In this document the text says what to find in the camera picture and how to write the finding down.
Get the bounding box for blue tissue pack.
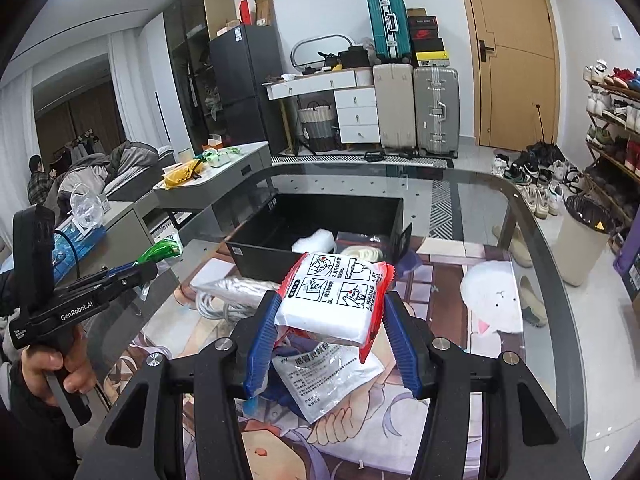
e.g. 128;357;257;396
52;225;108;271

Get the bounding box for silver suitcase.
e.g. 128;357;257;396
412;66;460;157

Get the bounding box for teal suitcase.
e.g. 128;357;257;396
366;0;413;65

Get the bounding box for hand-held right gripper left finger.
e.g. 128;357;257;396
75;292;281;480

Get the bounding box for beige trash bin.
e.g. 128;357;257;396
555;195;618;287

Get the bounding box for stack of shoe boxes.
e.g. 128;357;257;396
406;8;447;67

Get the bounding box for bagged white rope bundle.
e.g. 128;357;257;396
190;276;281;306

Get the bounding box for cream coiled bundle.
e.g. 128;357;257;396
339;244;388;262

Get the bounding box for pile of shoes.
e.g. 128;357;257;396
492;140;583;218

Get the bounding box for beige suitcase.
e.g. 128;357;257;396
372;63;416;153

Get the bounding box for green white packs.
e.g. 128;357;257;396
200;146;241;167

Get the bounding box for white coiled cable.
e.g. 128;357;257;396
194;292;263;322

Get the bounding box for grey coffee table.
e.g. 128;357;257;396
152;142;273;226

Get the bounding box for grey sofa with clothes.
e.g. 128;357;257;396
57;140;176;206

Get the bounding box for grey side cabinet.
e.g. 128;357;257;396
52;200;151;286

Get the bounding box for beige slipper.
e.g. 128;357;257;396
492;224;533;267
520;276;548;328

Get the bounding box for person's left forearm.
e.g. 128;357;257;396
0;375;101;480

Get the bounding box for black umbrella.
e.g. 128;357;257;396
535;105;562;161

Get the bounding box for black storage box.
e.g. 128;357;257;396
225;194;413;283

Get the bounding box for dark glass wardrobe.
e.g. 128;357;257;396
162;0;236;156

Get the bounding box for wooden shoe rack with shoes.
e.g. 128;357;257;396
584;60;640;241

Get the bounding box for oval mirror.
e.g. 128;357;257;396
291;34;357;73

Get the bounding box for black bag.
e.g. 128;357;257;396
337;46;371;68

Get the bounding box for white printed medicine packet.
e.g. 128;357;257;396
247;342;386;423

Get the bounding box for yellow plastic bag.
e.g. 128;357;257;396
164;159;201;190

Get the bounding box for green plastic packet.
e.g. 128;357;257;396
136;239;182;267

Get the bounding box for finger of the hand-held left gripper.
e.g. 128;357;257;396
55;261;137;290
55;264;159;307

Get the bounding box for person's left hand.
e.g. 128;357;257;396
22;322;96;407

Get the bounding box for printed table mat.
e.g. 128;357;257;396
107;237;526;480

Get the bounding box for woven basket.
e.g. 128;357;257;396
298;101;337;152

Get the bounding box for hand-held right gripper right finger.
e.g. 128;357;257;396
382;292;583;480

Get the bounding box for red white wipes packet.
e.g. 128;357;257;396
274;250;396;365

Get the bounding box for dark grey fridge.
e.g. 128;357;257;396
209;24;283;156

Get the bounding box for wooden door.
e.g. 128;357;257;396
460;0;560;153

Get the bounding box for white vanity desk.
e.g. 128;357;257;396
264;69;381;145

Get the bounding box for clear plastic bag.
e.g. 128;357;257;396
70;182;107;231

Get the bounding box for white curtain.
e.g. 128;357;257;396
107;30;167;147

